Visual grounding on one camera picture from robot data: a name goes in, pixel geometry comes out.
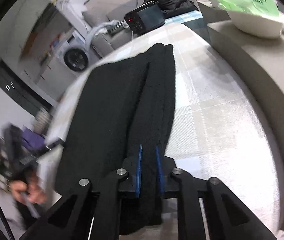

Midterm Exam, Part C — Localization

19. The black knitted garment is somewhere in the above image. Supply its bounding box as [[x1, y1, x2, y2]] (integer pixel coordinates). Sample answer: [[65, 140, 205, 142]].
[[54, 43, 176, 236]]

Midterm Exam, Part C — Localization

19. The white checked bed sheet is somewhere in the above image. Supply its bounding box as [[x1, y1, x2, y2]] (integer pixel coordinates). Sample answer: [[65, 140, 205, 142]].
[[37, 17, 284, 240]]

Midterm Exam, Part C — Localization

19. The white kitchen cabinet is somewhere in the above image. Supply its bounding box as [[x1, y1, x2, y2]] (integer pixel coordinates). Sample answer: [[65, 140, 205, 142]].
[[2, 0, 81, 105]]

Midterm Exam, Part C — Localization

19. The black electric cooker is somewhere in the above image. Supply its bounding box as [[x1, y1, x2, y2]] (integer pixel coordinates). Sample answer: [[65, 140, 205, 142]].
[[124, 2, 165, 36]]

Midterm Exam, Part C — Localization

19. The grey sofa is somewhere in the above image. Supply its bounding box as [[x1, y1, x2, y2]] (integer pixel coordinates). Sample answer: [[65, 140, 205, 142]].
[[82, 5, 137, 57]]

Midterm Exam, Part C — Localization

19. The white bowl with green bag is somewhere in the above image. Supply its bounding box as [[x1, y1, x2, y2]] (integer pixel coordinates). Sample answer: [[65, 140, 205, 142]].
[[216, 0, 284, 39]]

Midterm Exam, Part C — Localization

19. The purple storage box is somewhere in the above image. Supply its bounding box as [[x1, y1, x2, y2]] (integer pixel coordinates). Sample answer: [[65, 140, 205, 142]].
[[21, 126, 45, 154]]

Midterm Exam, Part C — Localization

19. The black door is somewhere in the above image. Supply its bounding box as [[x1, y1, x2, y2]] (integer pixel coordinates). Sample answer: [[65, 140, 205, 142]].
[[0, 60, 53, 116]]

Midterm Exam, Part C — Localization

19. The beige curved headboard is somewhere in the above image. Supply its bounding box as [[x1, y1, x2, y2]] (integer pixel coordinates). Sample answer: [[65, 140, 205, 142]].
[[198, 0, 284, 235]]

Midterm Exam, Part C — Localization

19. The person's left hand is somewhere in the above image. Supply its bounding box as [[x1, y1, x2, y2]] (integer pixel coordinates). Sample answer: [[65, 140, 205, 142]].
[[9, 173, 47, 205]]

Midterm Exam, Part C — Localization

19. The white washing machine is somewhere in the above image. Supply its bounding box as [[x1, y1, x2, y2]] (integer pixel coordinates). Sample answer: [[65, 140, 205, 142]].
[[54, 29, 89, 73]]

